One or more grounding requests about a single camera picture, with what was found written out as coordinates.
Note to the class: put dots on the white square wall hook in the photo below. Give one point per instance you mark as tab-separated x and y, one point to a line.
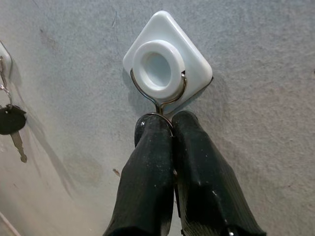
192	61
5	59

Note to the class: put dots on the key with black head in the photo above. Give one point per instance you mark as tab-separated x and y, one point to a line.
11	119

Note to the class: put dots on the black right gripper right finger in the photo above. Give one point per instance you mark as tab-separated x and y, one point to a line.
206	186

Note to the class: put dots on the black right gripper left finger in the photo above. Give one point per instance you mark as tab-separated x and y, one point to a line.
147	177

